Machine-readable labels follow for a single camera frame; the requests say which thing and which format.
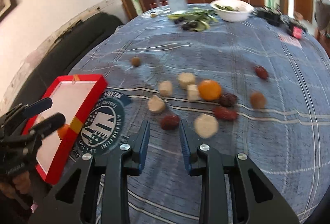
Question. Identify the large orange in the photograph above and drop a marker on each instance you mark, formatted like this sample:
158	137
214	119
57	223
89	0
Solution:
209	90

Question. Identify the white bowl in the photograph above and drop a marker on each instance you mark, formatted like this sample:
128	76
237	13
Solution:
232	11

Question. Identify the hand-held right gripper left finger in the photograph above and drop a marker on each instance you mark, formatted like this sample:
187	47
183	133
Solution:
144	146

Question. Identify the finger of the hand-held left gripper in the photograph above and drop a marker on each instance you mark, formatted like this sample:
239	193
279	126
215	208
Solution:
38	106
50	123

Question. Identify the black gadget pile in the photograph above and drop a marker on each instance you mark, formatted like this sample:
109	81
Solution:
268	16

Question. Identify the smooth red date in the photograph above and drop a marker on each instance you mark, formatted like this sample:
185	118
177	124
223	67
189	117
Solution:
170	122
261	72
225	113

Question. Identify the framed wall picture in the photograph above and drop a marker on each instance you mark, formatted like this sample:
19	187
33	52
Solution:
6	2

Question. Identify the white peeled cane piece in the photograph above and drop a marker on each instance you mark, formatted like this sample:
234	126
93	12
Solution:
156	104
206	125
165	88
187	80
193	92

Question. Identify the dark purple fruit cluster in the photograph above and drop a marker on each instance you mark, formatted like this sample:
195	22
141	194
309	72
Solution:
188	25

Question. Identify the red and white card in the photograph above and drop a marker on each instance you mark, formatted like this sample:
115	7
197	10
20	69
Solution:
290	40

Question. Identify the dark sofa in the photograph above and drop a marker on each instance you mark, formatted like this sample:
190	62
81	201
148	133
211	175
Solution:
64	46

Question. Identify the green vegetable scraps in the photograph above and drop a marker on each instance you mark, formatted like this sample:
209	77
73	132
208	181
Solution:
201	16

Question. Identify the brown longan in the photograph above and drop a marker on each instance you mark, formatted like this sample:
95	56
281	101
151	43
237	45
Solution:
136	61
257	100

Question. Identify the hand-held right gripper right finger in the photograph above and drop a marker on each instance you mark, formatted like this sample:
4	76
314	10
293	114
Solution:
185	146

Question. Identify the small orange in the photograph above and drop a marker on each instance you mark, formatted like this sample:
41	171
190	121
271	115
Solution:
63	131

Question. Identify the wrinkled dark red date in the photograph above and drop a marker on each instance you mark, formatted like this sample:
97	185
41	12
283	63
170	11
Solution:
228	99

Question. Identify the person's left hand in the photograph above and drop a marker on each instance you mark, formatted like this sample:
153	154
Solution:
20	182

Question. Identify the blue plaid tablecloth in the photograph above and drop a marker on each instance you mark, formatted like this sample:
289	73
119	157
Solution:
257	162

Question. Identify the red tray with white inside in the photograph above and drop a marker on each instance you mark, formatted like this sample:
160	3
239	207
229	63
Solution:
69	100

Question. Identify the small red box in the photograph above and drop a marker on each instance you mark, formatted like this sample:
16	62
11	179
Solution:
296	31

